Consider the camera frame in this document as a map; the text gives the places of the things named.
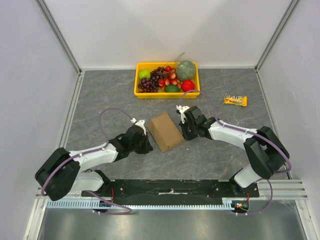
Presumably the brown cardboard box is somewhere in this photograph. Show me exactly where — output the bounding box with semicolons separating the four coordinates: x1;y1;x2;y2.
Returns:
147;112;185;153

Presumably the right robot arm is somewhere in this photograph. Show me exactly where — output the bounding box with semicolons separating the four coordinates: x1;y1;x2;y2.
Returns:
176;105;290;197

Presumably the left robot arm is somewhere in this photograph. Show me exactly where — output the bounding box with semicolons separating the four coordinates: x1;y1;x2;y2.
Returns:
34;120;153;201

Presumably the red apple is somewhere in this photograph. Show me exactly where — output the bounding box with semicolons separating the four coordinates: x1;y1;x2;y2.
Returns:
181;79;195;92

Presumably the green avocado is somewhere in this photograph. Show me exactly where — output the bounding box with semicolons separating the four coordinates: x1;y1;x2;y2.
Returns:
164;84;180;93

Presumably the yellow candy bag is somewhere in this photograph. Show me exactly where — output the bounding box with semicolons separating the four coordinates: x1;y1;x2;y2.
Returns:
223;94;248;107

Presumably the red grape bunch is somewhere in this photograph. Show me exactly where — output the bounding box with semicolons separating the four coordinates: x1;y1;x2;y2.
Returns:
158;65;181;91

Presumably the netted green melon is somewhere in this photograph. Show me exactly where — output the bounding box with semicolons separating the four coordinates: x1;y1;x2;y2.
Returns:
176;60;197;82

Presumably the dark purple grape bunch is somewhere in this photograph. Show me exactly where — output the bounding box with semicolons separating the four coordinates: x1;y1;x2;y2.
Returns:
137;77;159;93

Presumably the upper purple grape bunch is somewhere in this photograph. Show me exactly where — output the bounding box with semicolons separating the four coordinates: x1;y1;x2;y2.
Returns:
150;67;167;81

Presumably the green apple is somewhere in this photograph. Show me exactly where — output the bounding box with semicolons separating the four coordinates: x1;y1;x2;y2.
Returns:
138;69;151;80

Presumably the yellow plastic bin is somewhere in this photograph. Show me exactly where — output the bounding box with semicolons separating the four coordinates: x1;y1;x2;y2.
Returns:
133;62;201;99

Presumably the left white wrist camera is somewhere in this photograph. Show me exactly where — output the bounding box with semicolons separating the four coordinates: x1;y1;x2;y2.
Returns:
130;117;146;134

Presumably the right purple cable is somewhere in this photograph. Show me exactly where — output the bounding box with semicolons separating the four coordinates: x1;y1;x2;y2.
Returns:
177;89;293;216

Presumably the slotted cable duct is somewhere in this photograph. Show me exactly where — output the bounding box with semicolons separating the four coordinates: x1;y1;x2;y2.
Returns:
46;197;238;210

